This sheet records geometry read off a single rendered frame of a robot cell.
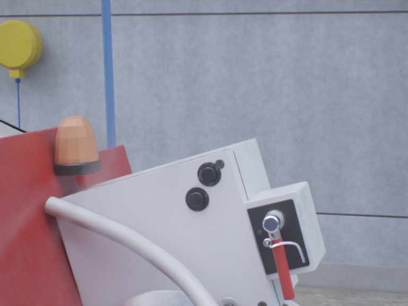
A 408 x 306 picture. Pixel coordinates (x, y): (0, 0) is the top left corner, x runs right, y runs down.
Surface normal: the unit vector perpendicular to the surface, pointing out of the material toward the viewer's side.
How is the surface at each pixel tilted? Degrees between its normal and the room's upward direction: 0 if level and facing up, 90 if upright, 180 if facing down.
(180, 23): 90
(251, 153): 73
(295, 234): 90
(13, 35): 90
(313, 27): 90
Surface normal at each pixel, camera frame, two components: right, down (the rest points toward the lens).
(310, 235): 0.93, -0.24
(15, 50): -0.25, 0.11
